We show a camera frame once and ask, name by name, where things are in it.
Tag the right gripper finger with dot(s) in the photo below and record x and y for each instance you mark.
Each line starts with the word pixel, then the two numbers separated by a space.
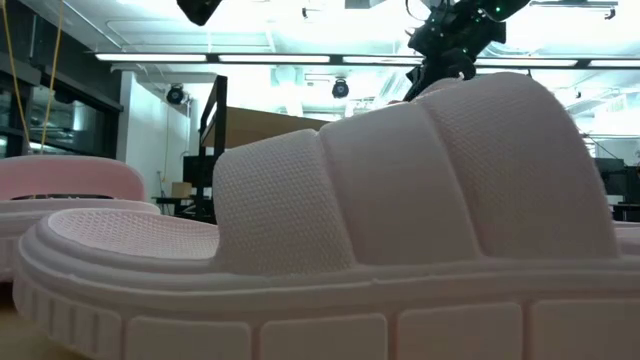
pixel 416 87

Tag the pink rubber slide sandal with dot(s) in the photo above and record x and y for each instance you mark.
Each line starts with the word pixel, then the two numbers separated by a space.
pixel 70 180
pixel 400 200

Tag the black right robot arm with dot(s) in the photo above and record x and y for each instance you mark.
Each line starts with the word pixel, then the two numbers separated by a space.
pixel 505 10

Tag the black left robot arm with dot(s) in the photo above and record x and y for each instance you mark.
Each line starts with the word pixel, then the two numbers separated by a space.
pixel 199 10

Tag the white LED light bar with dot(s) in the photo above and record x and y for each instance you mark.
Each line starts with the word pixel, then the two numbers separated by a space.
pixel 615 63
pixel 525 62
pixel 275 58
pixel 380 59
pixel 150 58

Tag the black round hanging spotlight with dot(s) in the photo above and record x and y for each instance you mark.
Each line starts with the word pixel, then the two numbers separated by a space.
pixel 340 89
pixel 175 95

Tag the ceiling track light fixture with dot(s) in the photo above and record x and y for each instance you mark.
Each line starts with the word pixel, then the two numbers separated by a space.
pixel 575 3

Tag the black computer monitor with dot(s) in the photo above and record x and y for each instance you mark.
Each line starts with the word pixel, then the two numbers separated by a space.
pixel 192 170

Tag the brown cardboard box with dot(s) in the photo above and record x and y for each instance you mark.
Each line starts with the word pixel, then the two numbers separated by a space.
pixel 181 189

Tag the dark background desk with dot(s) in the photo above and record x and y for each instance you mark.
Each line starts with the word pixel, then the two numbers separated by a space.
pixel 170 200

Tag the grey overhead camera mount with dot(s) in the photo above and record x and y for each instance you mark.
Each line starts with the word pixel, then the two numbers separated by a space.
pixel 365 3

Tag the black frame shoe shelf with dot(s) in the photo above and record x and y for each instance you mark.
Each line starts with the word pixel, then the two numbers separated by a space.
pixel 212 125

